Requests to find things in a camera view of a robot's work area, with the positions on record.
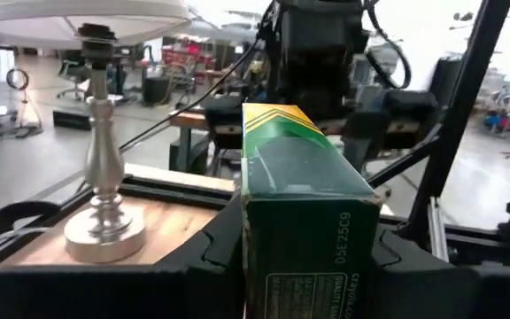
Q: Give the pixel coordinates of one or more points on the green yellow crayon box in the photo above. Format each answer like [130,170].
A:
[308,199]

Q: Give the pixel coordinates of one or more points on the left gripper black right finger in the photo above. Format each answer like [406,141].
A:
[396,257]

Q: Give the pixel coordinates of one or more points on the black frame clamp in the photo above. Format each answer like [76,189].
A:
[25,206]

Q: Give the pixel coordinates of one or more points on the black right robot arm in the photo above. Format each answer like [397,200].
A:
[396,106]

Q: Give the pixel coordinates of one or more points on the black floor box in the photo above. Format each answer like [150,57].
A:
[71,119]

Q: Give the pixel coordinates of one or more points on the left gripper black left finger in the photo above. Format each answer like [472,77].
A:
[224,266]

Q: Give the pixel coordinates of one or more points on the silver table lamp white shade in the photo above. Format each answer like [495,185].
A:
[104,168]

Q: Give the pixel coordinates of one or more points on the silver aluminium bar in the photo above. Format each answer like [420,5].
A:
[438,230]

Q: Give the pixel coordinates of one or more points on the office chair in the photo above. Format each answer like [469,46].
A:
[72,73]

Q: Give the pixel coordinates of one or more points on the background wooden table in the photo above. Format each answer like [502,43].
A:
[188,119]

